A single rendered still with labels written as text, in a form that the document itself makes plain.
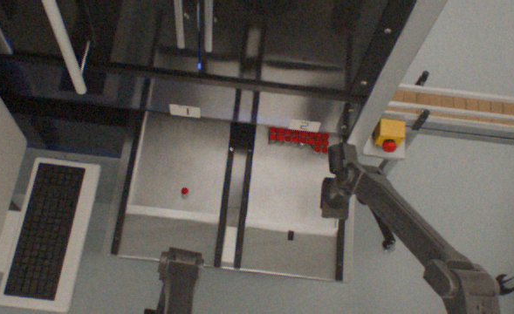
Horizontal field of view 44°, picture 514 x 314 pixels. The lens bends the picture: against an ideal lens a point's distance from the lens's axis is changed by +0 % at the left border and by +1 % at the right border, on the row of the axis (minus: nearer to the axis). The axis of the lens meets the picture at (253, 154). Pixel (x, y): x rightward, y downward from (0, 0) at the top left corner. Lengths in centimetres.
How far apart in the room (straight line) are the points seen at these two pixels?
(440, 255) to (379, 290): 160
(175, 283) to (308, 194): 75
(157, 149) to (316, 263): 57
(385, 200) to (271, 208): 59
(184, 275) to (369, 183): 43
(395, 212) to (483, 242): 171
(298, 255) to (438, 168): 135
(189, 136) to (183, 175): 13
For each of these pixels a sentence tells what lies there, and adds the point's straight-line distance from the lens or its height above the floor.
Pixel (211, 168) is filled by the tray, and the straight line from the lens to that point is 186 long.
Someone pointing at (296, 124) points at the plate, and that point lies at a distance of 178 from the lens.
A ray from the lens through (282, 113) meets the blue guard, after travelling 174.
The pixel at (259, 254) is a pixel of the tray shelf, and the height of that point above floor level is 88.
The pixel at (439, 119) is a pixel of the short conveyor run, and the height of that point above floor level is 93.
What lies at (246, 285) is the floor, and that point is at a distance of 266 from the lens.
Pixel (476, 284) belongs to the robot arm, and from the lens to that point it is 113.
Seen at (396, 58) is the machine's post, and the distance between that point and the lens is 148.
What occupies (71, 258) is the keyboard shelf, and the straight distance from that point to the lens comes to 189.
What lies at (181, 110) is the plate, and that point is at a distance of 178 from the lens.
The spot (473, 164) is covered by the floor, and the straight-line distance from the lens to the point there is 308.
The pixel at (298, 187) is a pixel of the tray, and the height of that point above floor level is 88.
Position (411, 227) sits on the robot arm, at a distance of 123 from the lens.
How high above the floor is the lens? 260
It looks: 66 degrees down
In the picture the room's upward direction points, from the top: 10 degrees clockwise
